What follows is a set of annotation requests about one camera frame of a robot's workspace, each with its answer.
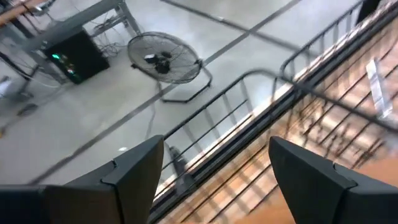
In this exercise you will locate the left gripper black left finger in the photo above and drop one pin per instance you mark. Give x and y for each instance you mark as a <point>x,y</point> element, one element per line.
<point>136,174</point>

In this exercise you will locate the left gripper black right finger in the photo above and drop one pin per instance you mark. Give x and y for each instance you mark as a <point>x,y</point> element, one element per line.
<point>304,180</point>

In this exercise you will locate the black floor fan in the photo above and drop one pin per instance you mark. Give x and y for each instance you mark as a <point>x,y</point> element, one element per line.
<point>164,59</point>

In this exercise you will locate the black computer tower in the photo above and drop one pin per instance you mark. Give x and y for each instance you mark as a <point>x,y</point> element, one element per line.
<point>81,59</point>

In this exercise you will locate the black frame bracket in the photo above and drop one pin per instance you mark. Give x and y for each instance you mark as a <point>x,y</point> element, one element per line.
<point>182,168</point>
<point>368,11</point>

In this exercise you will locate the black metal frame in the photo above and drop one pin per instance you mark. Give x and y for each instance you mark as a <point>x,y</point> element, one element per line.
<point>248,132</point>

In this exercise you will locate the grey metal table frame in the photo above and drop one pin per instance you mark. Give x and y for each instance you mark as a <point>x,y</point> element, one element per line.
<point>77,20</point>

